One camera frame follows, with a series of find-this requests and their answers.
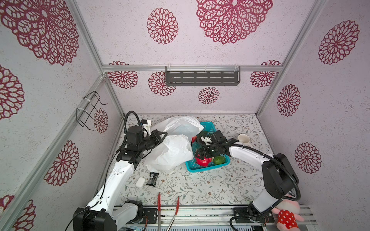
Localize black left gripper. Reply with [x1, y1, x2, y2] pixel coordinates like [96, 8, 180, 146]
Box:
[138, 129, 167, 152]

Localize red dragon fruit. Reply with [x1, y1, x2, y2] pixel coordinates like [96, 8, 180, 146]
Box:
[195, 157, 213, 167]

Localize white plastic bag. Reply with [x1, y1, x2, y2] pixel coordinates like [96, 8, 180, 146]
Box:
[144, 116, 204, 172]

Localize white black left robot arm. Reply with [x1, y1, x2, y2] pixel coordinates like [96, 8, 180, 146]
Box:
[71, 125, 168, 231]

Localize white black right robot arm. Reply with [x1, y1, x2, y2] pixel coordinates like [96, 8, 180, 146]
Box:
[195, 131, 301, 217]

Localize teal plastic basket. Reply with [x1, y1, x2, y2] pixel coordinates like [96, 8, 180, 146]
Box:
[186, 122, 230, 173]

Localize white ceramic mug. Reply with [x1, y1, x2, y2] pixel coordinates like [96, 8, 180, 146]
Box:
[238, 134, 251, 147]

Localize black snack packet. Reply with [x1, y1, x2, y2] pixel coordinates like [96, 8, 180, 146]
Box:
[147, 172, 159, 187]

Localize white earbuds case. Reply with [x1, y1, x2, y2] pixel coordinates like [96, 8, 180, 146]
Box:
[135, 177, 146, 188]

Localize pink plush toy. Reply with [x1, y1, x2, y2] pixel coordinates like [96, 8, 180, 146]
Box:
[271, 199, 304, 231]

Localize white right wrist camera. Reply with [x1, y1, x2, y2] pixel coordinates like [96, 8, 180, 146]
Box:
[200, 136, 213, 145]

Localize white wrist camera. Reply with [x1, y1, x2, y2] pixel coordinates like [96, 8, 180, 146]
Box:
[200, 136, 213, 145]
[141, 119, 152, 135]

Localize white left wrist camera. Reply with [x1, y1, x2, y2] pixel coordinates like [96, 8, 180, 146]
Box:
[141, 119, 152, 135]

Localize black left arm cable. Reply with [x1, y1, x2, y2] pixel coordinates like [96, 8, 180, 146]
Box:
[64, 110, 142, 231]

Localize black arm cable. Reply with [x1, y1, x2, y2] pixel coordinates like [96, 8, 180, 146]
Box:
[225, 138, 302, 231]
[64, 110, 142, 231]

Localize red handled tongs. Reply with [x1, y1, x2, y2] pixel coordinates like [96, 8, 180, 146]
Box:
[156, 193, 180, 231]

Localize black wire wall rack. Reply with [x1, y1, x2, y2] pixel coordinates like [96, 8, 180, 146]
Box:
[75, 91, 107, 131]

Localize dark grey wall shelf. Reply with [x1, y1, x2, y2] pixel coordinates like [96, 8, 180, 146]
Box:
[165, 66, 241, 87]

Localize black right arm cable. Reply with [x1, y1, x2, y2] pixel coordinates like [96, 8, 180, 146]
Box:
[225, 138, 302, 231]

